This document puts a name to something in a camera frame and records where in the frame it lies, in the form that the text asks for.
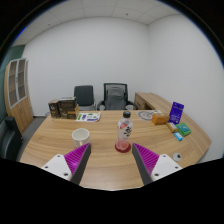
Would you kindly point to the small yellow box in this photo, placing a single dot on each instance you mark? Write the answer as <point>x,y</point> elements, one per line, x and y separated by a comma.
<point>172,127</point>

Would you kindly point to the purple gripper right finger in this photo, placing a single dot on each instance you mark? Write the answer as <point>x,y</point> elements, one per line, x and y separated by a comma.
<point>152,166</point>

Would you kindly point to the green book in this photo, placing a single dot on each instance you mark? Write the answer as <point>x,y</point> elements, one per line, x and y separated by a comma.
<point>183,129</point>

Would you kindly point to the grey mesh office chair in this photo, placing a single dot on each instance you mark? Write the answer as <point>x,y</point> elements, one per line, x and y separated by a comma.
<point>115,97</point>

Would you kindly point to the dark grey office chair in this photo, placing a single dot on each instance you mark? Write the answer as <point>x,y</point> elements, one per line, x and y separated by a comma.
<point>85,97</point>

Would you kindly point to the brown cardboard boxes stack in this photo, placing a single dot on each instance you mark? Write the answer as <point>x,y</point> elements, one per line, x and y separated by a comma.
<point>63,108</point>

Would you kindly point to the blue standing sign card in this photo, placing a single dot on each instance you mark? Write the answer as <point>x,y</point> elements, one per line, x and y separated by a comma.
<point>176,112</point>

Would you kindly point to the black leather chair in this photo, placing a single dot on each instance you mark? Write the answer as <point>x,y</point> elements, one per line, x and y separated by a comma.
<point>10,139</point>

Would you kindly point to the round desk cable grommet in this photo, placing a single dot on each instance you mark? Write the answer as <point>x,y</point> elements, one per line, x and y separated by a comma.
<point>177,157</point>

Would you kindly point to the small blue white box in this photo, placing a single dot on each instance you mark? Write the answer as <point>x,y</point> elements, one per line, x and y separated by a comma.
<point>178,136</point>

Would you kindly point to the white green leaflet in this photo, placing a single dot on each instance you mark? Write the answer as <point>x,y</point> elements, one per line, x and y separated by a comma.
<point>88,117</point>

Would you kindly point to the red round coaster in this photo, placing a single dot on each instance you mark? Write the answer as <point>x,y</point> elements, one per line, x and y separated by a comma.
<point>123,148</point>

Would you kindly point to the wooden side desk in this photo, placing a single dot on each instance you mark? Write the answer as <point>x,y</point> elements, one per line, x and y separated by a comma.
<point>151,101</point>

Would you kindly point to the clear plastic water bottle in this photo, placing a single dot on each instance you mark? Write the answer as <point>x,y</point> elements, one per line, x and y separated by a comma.
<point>125,126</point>

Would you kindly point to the wooden glass door cabinet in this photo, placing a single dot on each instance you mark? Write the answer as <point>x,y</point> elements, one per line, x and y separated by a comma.
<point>16,93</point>

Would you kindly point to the orange tissue box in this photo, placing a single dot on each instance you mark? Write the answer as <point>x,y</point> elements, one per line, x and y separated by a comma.
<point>160,118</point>

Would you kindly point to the round grey plate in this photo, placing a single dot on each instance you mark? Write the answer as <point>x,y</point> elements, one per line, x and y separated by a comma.
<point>146,115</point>

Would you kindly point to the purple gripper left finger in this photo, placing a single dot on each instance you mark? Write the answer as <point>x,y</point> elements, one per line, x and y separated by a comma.
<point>70,166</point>

